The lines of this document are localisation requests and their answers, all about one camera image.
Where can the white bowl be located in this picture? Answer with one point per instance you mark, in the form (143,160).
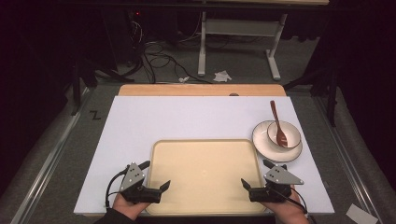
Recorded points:
(292,132)

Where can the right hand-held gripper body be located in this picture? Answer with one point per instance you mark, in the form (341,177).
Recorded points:
(280,178)

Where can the metal floor rail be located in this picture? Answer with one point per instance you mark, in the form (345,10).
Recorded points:
(351,161)
(46,168)

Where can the white metal desk frame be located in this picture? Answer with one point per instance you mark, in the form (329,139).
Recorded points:
(239,28)

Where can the person's right hand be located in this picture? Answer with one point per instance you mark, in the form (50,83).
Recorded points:
(288,210)

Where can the small crumpled white paper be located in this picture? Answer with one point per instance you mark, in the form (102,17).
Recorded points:
(183,79)

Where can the beige plastic tray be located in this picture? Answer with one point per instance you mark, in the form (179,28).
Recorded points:
(204,177)

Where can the black metal stand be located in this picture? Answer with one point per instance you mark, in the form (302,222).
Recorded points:
(327,84)

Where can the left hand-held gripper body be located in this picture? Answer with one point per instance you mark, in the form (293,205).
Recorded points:
(134,179)

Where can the person's left hand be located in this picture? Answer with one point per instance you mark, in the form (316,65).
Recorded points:
(128,207)

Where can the wooden table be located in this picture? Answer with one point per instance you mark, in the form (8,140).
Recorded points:
(186,90)

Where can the white paper sheet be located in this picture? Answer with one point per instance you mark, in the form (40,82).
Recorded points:
(361,214)

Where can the white plate dark rim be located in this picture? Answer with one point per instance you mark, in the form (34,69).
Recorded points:
(274,154)

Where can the brown wooden spoon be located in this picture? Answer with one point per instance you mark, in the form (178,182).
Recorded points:
(278,124)

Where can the white table mat board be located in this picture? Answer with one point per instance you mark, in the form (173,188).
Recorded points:
(174,121)

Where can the dark computer tower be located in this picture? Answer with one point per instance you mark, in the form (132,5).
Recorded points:
(124,34)

